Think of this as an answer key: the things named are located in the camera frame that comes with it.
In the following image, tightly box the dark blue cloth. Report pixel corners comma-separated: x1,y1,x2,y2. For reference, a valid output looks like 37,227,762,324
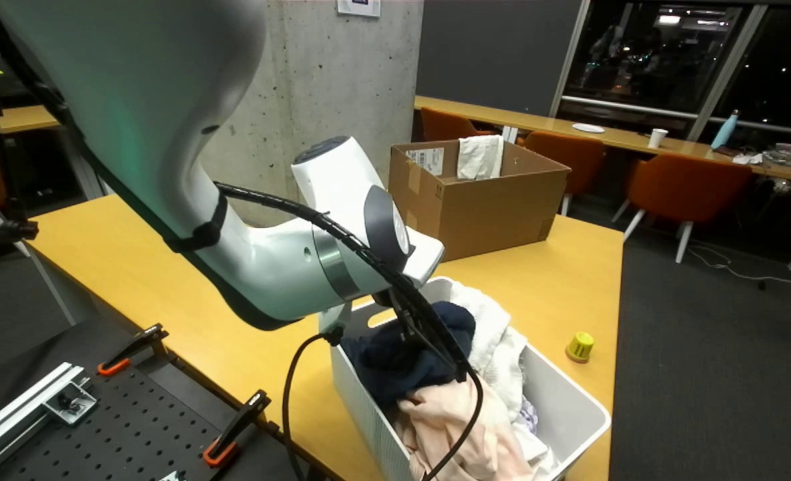
340,300,479,414

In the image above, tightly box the white cloth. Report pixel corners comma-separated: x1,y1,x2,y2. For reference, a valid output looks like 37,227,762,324
451,283,535,406

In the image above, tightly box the pale pink cloth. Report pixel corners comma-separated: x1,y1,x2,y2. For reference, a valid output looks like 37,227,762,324
393,376,540,481

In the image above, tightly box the purple patterned cloth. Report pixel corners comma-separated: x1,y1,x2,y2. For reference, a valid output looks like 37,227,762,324
514,395,543,436

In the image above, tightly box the white plastic basket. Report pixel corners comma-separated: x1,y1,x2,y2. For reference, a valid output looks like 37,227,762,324
325,276,615,481

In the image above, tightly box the brown cardboard box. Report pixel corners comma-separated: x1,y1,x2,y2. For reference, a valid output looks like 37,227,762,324
388,137,575,264

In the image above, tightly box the small yellow cap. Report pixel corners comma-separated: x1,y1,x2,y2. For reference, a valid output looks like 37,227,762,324
563,329,598,367

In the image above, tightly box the long wooden counter desk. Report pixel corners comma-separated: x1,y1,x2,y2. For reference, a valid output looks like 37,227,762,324
411,94,791,193

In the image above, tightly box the black orange bar clamp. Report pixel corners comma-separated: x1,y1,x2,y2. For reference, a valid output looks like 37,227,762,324
93,321,170,380
201,387,275,470

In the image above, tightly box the white paper cup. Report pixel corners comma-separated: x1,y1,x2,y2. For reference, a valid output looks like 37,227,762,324
645,126,674,152

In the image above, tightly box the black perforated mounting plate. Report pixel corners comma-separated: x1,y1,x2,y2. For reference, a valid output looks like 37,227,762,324
0,315,325,481

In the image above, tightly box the dark glass window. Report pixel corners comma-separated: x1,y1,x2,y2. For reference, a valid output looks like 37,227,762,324
558,0,791,144

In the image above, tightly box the light blue bottle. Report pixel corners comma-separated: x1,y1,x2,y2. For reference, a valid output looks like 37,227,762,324
707,106,744,154

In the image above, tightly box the clutter pile on counter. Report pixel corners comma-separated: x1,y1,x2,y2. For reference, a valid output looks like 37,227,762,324
729,140,791,184

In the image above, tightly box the wooden side desk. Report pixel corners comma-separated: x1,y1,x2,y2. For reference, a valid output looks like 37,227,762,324
0,104,67,140

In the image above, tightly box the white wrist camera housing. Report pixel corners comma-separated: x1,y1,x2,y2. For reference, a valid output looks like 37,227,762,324
402,233,450,283

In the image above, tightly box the black camera stand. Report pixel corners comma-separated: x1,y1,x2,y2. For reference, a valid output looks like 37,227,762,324
0,212,81,329

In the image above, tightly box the aluminium profile rail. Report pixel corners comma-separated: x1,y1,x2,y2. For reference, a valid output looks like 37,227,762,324
0,357,101,460

